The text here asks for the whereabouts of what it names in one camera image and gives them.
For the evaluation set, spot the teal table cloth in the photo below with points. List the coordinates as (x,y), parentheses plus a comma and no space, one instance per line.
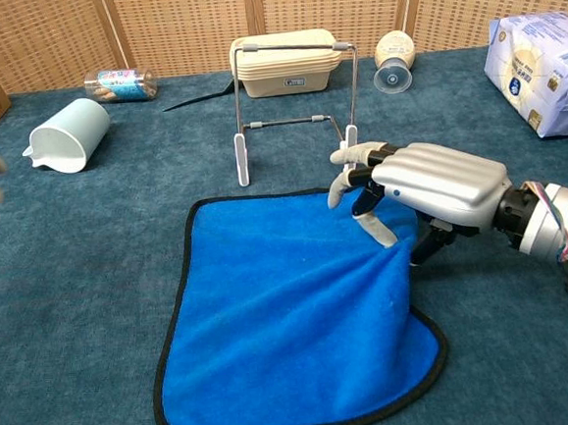
(73,288)

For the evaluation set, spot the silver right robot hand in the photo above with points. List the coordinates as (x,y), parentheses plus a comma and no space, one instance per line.
(439,180)

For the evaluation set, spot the pale blue plastic mug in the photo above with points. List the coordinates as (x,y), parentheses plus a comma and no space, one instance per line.
(76,130)

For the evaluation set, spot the blue microfibre towel black trim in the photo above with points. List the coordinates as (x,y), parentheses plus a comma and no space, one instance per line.
(283,321)

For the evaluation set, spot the cream squeeze bottle clear cap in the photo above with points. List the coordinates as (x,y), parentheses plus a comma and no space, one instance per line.
(394,48)

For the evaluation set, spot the clear snack jar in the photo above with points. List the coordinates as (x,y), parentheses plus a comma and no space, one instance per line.
(121,85)

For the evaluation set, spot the cream plastic lunch box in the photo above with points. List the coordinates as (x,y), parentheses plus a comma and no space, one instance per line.
(279,82)

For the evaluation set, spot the woven bamboo folding screen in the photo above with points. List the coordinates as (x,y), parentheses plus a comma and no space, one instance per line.
(176,24)

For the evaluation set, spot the pale purple tissue pack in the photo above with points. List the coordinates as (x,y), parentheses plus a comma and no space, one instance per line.
(539,74)

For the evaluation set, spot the thin black strip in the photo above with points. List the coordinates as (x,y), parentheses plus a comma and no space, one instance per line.
(196,100)

